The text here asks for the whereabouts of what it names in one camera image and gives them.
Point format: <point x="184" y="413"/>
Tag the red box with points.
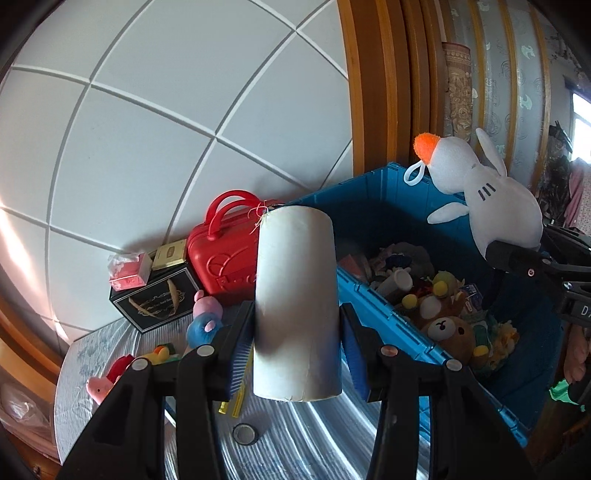
<point x="354" y="267"/>

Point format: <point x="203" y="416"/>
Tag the small round tin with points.
<point x="244" y="434"/>

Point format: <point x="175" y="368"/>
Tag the patterned wall hanging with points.
<point x="459" y="87"/>

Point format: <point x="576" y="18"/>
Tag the pink tissue pack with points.
<point x="131" y="272"/>

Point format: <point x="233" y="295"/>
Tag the hanging clothes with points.
<point x="572" y="184"/>

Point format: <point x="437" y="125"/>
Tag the red hard-shell suitcase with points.
<point x="217" y="258"/>

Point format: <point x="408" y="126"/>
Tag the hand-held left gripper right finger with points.
<point x="355" y="360"/>

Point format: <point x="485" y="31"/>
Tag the yellow duck plush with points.
<point x="157" y="354"/>

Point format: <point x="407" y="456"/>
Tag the clear plastic bag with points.
<point x="23" y="408"/>

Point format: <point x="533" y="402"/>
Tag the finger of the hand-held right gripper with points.
<point x="568" y="242"/>
<point x="517" y="261"/>

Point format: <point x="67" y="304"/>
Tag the brown bear plush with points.
<point x="450" y="337"/>

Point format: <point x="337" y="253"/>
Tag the wooden headboard frame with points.
<point x="378" y="92"/>

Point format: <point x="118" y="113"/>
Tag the brown plush yellow pompoms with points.
<point x="436" y="300"/>

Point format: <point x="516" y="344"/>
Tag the yellow ruler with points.
<point x="235" y="399"/>

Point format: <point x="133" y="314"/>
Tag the gold box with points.
<point x="170" y="254"/>

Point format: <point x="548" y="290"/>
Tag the white padded headboard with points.
<point x="161" y="115"/>

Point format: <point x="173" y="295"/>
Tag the pink pig plush blue shirt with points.
<point x="203" y="323"/>

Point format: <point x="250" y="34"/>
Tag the person's right forearm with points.
<point x="579" y="353"/>

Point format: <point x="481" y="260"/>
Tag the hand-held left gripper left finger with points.
<point x="240" y="350"/>

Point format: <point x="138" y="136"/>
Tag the black gift box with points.
<point x="152" y="304"/>

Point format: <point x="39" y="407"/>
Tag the blue plastic storage crate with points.
<point x="383" y="203"/>

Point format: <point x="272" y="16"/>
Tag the pink pig plush red dress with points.
<point x="101" y="387"/>

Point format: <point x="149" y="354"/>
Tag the white plush orange tuft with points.
<point x="498" y="207"/>

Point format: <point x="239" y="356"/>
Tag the striped bedsheet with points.
<point x="300" y="438"/>

